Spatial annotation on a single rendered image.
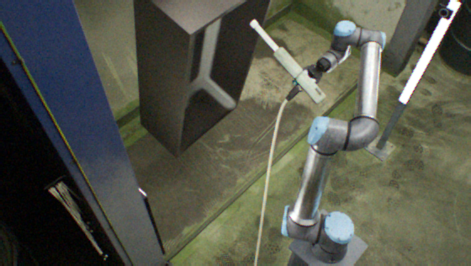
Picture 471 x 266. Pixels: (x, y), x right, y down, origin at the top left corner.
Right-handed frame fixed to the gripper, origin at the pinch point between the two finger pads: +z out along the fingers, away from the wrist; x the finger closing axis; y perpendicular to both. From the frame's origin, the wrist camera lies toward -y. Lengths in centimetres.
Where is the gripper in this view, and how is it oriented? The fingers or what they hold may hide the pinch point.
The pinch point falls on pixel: (299, 84)
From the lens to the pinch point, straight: 189.0
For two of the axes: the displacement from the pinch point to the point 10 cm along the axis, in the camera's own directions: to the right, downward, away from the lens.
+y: -2.8, 3.4, 8.9
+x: -6.6, -7.5, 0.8
